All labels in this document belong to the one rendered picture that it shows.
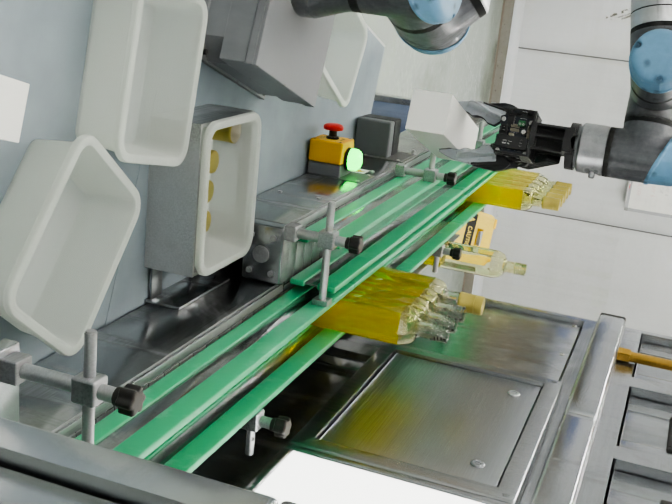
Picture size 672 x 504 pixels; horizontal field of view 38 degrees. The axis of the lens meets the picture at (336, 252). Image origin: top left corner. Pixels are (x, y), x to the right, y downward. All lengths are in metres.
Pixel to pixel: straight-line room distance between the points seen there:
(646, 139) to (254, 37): 0.58
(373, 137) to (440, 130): 0.73
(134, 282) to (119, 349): 0.16
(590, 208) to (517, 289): 0.85
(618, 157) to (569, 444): 0.46
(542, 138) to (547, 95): 5.97
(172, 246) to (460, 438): 0.54
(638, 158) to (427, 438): 0.53
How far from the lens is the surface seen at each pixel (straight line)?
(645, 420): 1.87
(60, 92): 1.21
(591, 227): 7.58
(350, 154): 1.93
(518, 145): 1.50
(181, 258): 1.41
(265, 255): 1.56
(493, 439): 1.58
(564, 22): 7.43
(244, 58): 1.44
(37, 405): 1.16
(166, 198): 1.40
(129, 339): 1.33
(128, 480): 0.68
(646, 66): 1.37
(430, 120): 1.47
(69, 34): 1.21
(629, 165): 1.50
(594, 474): 1.60
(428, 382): 1.74
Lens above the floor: 1.45
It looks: 18 degrees down
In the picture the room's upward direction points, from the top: 102 degrees clockwise
